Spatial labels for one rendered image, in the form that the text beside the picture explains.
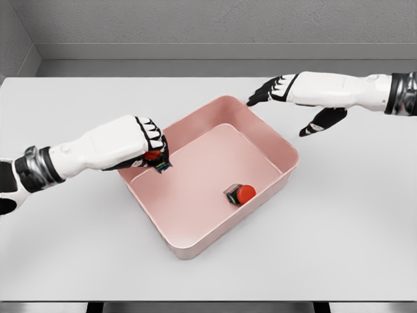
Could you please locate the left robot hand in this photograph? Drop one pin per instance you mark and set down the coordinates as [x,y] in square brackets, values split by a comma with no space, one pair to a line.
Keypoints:
[125,138]

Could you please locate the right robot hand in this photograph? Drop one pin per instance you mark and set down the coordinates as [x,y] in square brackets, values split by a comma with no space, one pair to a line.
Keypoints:
[306,88]

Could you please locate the red button industrial switch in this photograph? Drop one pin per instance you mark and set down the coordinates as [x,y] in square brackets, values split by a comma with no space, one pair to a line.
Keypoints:
[155,159]
[242,194]

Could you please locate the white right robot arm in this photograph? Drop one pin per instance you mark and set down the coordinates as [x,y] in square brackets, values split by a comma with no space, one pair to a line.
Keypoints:
[379,92]

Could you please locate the pink rectangular basket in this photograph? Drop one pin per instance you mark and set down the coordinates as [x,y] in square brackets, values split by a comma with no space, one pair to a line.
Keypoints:
[208,182]

